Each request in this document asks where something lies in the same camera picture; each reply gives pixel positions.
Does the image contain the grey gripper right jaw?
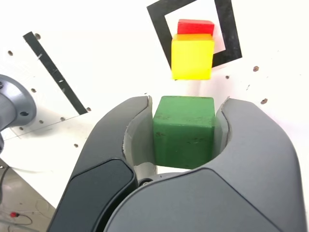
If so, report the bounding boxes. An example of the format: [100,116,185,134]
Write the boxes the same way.
[103,96,308,232]

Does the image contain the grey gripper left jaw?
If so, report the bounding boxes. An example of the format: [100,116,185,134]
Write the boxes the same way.
[47,95,159,232]

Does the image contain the green cube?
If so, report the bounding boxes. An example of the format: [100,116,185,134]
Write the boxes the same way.
[152,96,215,170]

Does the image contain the yellow cube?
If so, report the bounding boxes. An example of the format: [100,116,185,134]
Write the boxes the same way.
[170,33,215,80]

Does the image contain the red cube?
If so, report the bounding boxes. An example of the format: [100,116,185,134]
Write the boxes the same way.
[177,19,215,35]

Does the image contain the black tape square outline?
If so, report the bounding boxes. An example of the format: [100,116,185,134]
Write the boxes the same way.
[146,0,243,70]

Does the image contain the black tape strip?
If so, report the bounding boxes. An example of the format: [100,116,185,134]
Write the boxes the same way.
[23,31,87,115]

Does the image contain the thin black floor cable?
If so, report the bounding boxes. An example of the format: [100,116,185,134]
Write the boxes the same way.
[0,165,10,205]

